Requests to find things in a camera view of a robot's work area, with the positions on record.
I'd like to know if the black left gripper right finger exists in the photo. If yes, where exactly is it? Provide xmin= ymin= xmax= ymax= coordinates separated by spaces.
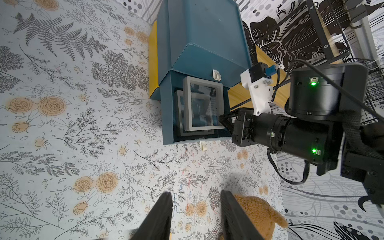
xmin=221 ymin=190 xmax=264 ymax=240

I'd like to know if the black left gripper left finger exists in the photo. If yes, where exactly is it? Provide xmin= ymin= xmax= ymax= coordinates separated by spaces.
xmin=131 ymin=192 xmax=173 ymax=240

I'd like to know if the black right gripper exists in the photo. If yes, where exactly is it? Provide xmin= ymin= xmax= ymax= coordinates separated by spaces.
xmin=219 ymin=108 xmax=343 ymax=176

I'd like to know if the grey square brooch box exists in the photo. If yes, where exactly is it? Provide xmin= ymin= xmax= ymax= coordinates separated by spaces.
xmin=183 ymin=76 xmax=225 ymax=131
xmin=175 ymin=90 xmax=215 ymax=137

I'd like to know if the teal yellow drawer cabinet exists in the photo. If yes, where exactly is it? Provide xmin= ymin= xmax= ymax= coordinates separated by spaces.
xmin=150 ymin=1 xmax=252 ymax=145

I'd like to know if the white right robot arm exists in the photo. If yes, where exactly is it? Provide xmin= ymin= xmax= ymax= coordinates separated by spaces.
xmin=219 ymin=62 xmax=384 ymax=209

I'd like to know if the brown teddy bear plush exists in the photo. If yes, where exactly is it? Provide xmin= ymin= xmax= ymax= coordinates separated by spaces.
xmin=220 ymin=195 xmax=289 ymax=240

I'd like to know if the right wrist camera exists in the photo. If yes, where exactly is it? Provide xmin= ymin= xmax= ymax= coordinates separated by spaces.
xmin=240 ymin=62 xmax=280 ymax=116

